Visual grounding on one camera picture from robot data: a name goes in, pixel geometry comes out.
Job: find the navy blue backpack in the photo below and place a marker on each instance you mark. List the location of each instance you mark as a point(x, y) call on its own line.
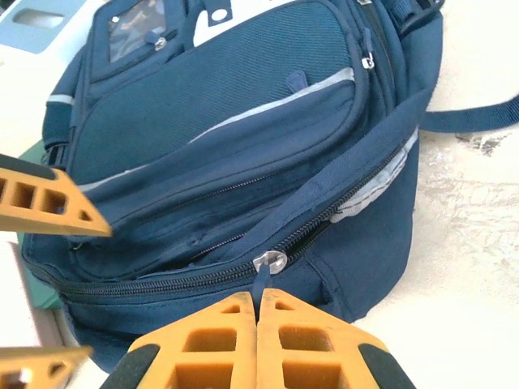
point(243, 101)

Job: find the white grey tissue box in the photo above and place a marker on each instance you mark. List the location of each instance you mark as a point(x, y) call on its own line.
point(32, 36)

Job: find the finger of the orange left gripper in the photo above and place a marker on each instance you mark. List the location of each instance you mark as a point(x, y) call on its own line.
point(40, 202)
point(36, 364)

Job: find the green pencil case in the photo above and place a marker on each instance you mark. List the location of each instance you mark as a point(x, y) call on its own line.
point(40, 287)

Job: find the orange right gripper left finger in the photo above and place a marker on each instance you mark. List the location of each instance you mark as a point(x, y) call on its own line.
point(211, 356)

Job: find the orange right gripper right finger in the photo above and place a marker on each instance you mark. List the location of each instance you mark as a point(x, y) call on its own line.
point(308, 356)

